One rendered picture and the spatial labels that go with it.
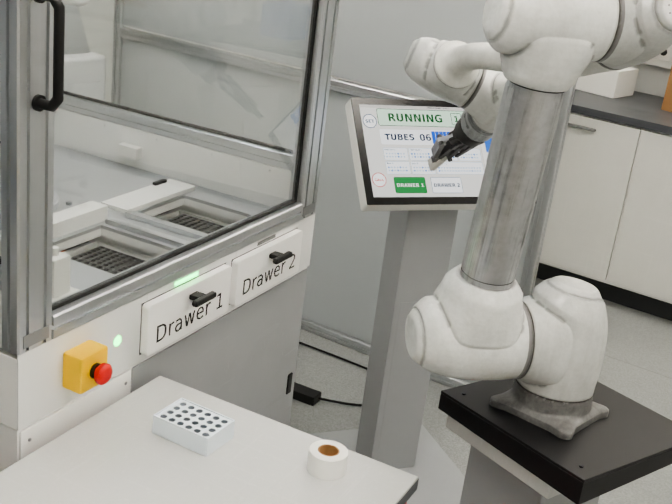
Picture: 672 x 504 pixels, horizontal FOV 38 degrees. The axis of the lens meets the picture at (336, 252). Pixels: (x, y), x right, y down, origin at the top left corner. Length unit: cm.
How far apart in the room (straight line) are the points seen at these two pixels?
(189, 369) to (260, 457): 43
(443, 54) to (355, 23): 156
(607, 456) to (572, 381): 15
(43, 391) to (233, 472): 36
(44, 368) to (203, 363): 53
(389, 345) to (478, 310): 114
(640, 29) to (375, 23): 204
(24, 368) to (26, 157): 37
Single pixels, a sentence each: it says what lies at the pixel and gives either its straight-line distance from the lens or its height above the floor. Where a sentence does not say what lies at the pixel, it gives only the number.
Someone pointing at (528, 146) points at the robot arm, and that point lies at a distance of 168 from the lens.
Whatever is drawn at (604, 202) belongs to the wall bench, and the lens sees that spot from 470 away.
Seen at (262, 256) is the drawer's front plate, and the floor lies 91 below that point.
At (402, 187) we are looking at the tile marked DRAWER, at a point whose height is 100.
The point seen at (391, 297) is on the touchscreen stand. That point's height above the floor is 63.
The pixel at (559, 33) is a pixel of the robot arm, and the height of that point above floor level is 156.
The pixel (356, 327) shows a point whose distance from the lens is 390.
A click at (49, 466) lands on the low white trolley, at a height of 76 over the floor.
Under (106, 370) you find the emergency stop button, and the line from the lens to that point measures 179.
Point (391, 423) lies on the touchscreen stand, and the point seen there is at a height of 21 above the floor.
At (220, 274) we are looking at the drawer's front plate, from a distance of 212.
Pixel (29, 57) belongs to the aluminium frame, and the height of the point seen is 144.
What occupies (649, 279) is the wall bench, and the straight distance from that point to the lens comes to 473.
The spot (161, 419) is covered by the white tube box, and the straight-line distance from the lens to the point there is 182.
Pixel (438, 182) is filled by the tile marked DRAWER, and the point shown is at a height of 101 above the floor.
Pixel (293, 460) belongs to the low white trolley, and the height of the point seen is 76.
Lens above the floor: 174
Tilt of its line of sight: 21 degrees down
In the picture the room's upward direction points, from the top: 7 degrees clockwise
